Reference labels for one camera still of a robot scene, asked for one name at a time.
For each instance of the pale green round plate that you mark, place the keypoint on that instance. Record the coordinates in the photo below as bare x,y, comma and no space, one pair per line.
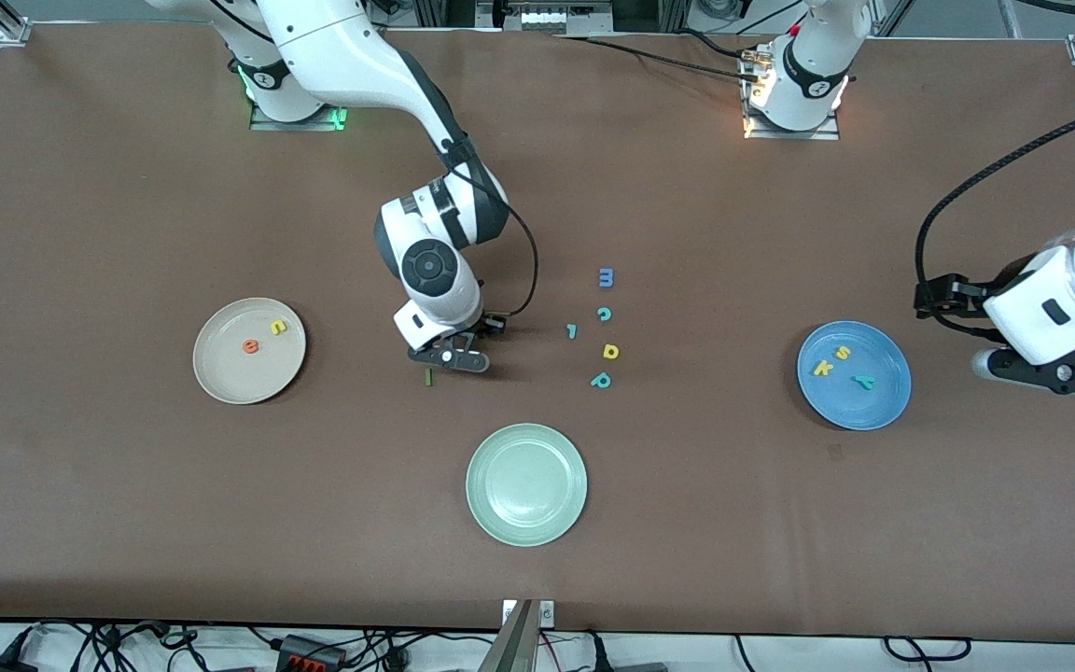
526,484

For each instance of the black orange power strip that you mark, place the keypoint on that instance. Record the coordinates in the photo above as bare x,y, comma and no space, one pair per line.
309,650

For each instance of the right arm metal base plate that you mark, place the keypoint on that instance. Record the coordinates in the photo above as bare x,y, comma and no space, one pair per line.
300,124

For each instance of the beige brown round plate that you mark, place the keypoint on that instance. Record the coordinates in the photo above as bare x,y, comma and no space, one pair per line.
230,373

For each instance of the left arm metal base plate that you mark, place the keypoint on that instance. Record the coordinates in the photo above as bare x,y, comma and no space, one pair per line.
794,135

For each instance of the white terminal block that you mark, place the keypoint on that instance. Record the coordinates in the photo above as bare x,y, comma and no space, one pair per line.
545,20

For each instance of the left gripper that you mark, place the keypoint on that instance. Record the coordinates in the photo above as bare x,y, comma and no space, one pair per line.
1001,283

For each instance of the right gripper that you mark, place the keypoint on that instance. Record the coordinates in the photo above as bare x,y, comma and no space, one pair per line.
481,326

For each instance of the teal foam letter p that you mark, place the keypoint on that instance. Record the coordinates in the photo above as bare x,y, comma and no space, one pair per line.
601,380

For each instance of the yellow foam letter k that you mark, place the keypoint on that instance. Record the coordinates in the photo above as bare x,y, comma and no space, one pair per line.
822,369

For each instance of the teal foam letter y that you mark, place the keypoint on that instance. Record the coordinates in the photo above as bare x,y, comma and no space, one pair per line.
863,381

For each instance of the blue round plate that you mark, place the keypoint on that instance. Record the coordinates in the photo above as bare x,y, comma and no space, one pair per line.
864,411

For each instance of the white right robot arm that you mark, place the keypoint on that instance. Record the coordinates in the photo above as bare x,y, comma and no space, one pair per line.
332,47

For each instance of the metal camera post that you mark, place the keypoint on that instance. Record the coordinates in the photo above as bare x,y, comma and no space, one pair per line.
514,649

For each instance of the white post foot bracket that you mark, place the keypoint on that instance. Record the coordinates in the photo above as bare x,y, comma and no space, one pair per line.
547,613

